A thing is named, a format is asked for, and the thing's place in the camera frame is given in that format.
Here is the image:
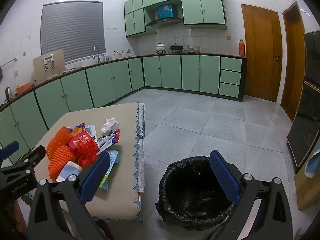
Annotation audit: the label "green cabinets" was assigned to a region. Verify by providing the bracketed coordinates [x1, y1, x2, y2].
[124, 0, 228, 38]
[0, 52, 248, 164]

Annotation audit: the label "white and blue packet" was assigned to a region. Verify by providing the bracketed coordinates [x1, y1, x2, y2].
[55, 161, 83, 182]

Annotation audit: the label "cardboard box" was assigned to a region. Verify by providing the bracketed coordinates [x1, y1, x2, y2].
[294, 155, 320, 212]

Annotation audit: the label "metal towel rail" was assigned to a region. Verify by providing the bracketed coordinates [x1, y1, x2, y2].
[0, 57, 18, 68]

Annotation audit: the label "white tissue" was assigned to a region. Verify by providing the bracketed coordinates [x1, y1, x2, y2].
[101, 117, 119, 137]

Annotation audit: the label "wooden door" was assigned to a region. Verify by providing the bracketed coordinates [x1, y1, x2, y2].
[241, 4, 283, 103]
[280, 1, 307, 122]

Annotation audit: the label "blue box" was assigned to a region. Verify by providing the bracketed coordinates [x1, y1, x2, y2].
[157, 4, 178, 19]

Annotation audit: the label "cardboard board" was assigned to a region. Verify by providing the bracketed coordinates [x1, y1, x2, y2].
[32, 49, 66, 83]

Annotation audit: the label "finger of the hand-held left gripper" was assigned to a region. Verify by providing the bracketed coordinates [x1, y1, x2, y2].
[0, 141, 20, 160]
[14, 145, 47, 173]

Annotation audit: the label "red paper cup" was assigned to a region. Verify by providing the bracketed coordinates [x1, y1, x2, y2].
[68, 131, 100, 155]

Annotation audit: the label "green upper cabinets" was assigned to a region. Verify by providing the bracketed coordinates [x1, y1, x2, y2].
[124, 0, 228, 38]

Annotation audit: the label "pale blue and green packet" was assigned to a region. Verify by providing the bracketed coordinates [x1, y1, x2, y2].
[98, 150, 120, 191]

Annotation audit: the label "green drawer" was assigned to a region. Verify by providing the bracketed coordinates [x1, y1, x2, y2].
[220, 69, 242, 85]
[219, 82, 241, 98]
[220, 56, 242, 72]

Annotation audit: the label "orange print snack packet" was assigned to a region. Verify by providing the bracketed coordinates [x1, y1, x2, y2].
[68, 123, 87, 137]

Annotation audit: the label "orange foam fruit net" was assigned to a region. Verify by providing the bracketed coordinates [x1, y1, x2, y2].
[77, 154, 99, 168]
[47, 145, 76, 180]
[46, 126, 73, 159]

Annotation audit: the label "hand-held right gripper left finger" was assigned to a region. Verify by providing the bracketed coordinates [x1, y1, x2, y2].
[26, 152, 112, 240]

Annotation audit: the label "white bracket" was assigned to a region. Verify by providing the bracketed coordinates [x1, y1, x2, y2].
[43, 54, 56, 68]

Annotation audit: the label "black range hood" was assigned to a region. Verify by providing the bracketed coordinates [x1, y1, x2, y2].
[146, 17, 183, 28]

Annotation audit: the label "green lower cabinets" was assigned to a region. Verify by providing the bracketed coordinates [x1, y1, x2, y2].
[0, 52, 248, 164]

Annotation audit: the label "blue cloth with scalloped edge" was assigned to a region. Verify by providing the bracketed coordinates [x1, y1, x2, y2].
[304, 146, 320, 178]

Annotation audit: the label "black glass cabinet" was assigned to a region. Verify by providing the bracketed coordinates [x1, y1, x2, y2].
[286, 31, 320, 173]

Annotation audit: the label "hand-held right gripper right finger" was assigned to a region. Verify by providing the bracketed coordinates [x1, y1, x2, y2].
[209, 150, 293, 240]

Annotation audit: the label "trash bin with black bag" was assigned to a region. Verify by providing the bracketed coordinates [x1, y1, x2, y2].
[155, 156, 237, 231]

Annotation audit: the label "silver foil wrapper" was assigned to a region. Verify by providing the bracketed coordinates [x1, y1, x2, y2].
[97, 129, 121, 153]

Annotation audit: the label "grey window blind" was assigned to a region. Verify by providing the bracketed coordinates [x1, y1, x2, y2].
[40, 1, 107, 64]

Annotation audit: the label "orange basin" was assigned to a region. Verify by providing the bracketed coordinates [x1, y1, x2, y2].
[15, 83, 32, 95]

